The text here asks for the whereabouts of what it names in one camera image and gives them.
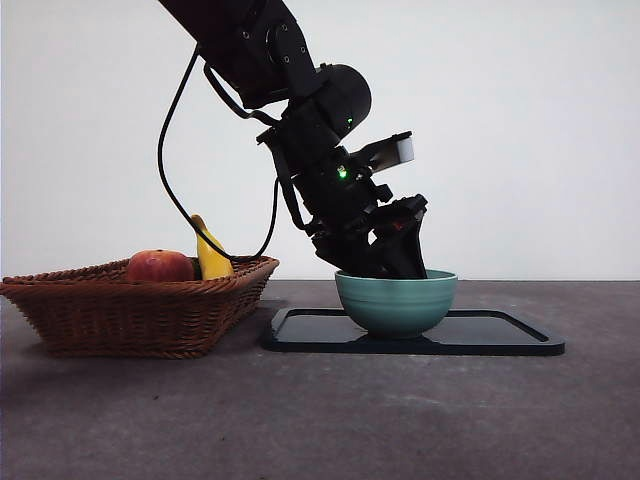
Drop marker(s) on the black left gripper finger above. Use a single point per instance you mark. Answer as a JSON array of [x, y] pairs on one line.
[[350, 257], [402, 250]]

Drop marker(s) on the teal ribbed bowl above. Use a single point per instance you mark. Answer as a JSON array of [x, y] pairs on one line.
[[395, 305]]

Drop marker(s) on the black rectangular tray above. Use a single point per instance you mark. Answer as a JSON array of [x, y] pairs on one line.
[[490, 345]]

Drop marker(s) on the yellow banana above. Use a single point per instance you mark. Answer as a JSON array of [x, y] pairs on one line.
[[212, 262]]

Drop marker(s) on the green avocado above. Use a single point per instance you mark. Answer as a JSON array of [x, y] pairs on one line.
[[197, 271]]

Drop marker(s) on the red yellow apple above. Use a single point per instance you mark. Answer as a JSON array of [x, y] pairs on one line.
[[160, 267]]

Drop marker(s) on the brown wicker basket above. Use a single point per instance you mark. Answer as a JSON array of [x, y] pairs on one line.
[[130, 320]]

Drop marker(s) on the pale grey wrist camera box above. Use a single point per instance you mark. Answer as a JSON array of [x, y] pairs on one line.
[[402, 150]]

